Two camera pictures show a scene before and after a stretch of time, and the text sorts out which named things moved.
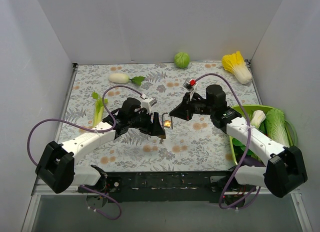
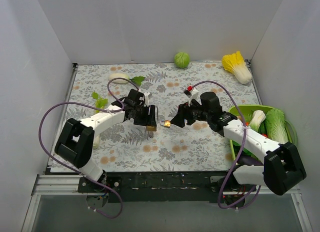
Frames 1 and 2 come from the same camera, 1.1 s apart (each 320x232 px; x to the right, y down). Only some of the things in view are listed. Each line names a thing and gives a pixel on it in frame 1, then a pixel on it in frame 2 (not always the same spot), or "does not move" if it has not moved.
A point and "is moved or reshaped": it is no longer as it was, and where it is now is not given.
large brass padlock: x=162 y=120 is moved or reshaped
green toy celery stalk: x=99 y=108 does not move
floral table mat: x=98 y=91 does not move
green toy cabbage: x=182 y=60 does not move
